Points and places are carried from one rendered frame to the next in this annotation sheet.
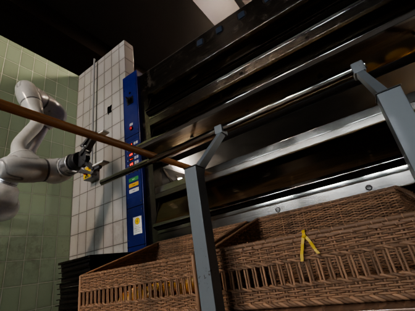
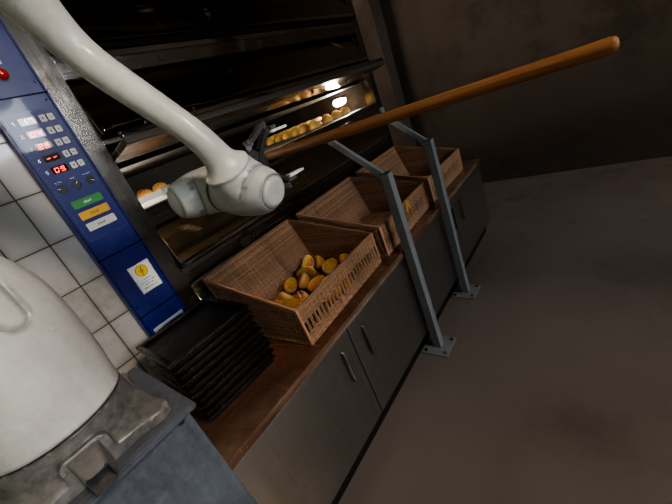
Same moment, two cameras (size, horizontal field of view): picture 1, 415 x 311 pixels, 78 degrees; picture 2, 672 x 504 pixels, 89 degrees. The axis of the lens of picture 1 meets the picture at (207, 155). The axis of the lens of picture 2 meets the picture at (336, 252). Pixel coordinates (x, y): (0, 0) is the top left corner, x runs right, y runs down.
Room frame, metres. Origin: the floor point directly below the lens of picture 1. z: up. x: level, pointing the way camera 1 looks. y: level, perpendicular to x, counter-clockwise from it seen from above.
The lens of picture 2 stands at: (0.65, 1.47, 1.27)
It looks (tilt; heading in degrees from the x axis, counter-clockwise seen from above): 22 degrees down; 284
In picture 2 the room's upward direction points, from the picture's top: 22 degrees counter-clockwise
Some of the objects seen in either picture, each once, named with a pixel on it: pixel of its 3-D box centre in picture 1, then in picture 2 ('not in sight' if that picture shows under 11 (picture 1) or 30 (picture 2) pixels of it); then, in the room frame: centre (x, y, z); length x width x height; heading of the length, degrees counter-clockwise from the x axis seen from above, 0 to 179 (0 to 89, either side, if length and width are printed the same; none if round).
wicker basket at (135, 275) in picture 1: (171, 265); (297, 269); (1.15, 0.22, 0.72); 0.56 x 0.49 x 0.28; 62
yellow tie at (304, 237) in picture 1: (307, 244); not in sight; (0.65, -0.20, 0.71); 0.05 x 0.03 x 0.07; 61
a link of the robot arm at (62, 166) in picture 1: (71, 164); not in sight; (1.05, 0.61, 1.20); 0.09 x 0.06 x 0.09; 150
